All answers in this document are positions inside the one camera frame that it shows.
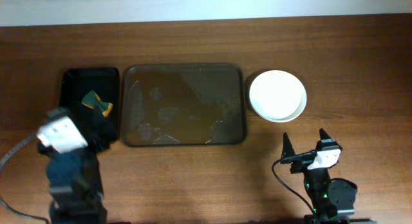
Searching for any white plate top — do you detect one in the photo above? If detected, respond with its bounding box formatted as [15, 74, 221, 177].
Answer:
[248, 70, 307, 123]

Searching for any pale blue plate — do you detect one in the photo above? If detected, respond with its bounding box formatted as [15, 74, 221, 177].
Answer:
[250, 89, 307, 123]

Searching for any green and yellow sponge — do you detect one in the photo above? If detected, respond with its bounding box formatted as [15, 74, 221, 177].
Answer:
[81, 90, 113, 117]

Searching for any brown serving tray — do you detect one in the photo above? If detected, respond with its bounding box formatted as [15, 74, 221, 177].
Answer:
[120, 63, 247, 147]

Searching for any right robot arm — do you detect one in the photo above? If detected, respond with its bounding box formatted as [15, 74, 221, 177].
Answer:
[279, 129, 358, 223]

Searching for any black sponge tray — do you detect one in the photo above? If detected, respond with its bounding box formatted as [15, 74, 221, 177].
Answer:
[59, 67, 120, 143]

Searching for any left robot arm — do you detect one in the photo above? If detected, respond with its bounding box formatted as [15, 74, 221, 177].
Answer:
[36, 107, 117, 224]

